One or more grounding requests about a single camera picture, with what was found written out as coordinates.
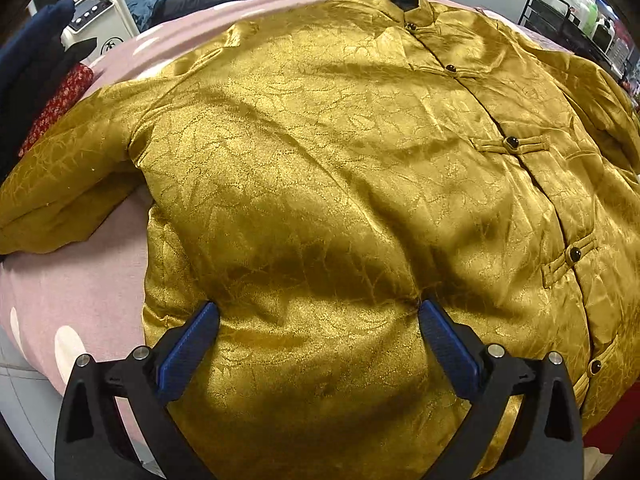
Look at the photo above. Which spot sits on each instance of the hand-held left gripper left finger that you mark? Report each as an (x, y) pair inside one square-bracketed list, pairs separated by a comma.
[(187, 345)]

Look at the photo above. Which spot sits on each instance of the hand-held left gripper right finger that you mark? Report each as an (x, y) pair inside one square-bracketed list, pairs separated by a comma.
[(447, 347)]

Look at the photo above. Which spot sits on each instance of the gold satin jacket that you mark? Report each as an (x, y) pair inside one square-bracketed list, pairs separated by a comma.
[(320, 160)]

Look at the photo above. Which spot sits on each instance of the pink polka dot blanket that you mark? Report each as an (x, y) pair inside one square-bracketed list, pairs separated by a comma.
[(75, 285)]

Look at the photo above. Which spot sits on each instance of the folded red floral cloth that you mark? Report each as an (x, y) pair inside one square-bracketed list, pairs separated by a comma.
[(60, 100)]

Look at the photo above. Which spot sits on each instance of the folded black cloth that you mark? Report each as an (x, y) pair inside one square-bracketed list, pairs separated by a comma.
[(45, 85)]

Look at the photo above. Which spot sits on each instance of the folded navy cloth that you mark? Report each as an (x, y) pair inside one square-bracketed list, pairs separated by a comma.
[(30, 45)]

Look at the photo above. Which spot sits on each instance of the white beauty machine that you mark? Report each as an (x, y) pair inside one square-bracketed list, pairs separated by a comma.
[(95, 10)]

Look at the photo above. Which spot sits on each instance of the green bottle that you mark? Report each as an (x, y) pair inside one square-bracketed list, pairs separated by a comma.
[(591, 16)]

